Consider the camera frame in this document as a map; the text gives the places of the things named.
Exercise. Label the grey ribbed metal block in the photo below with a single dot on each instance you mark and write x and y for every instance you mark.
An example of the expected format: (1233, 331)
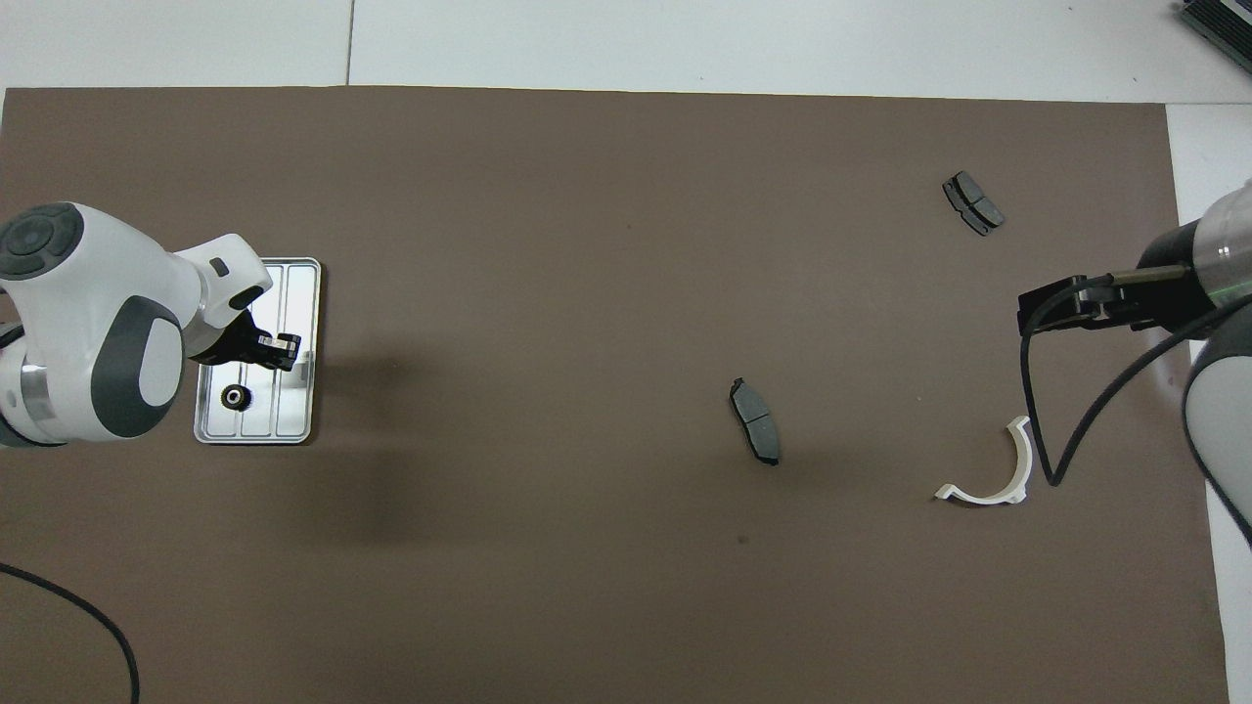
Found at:
(1228, 24)

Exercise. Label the large black bearing gear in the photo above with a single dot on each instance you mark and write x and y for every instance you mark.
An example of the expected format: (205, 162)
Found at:
(236, 389)

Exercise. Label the long grey brake pad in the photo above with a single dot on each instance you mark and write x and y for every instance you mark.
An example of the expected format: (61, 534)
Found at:
(753, 416)

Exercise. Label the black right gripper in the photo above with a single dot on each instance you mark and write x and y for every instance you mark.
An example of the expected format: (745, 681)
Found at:
(1169, 284)

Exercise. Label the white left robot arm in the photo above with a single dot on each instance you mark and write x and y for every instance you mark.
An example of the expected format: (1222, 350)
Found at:
(98, 293)

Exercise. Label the brown paper table mat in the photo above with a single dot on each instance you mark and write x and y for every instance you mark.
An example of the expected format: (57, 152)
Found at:
(587, 244)

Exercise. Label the short grey brake pad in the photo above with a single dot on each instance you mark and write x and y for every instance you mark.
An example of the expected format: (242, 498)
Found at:
(973, 202)

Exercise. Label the silver metal tray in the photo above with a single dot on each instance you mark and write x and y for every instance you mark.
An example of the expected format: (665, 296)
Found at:
(293, 411)

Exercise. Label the white curved plastic clip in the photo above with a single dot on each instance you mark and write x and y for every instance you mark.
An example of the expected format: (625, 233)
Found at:
(983, 497)

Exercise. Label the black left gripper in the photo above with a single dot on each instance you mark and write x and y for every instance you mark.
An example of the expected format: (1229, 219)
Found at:
(235, 347)

